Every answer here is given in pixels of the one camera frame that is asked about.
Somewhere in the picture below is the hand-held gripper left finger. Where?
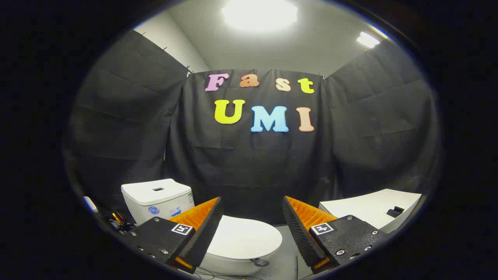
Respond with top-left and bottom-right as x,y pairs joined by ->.
128,196 -> 225,275

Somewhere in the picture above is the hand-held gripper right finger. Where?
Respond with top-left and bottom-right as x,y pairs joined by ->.
282,196 -> 389,275

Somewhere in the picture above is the white toilet lid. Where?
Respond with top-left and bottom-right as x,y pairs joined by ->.
208,215 -> 283,260

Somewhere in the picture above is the white panelled cabinet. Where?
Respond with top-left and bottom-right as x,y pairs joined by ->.
318,189 -> 423,234

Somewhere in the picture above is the black backdrop cloth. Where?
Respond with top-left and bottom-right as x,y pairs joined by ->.
64,29 -> 442,226

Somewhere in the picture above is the small ceiling light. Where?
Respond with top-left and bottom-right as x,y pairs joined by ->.
357,32 -> 381,49

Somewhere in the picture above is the large ceiling light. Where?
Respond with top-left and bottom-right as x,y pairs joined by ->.
222,0 -> 298,30

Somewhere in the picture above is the orange and black cable clutter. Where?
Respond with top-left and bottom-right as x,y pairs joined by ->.
109,211 -> 137,234

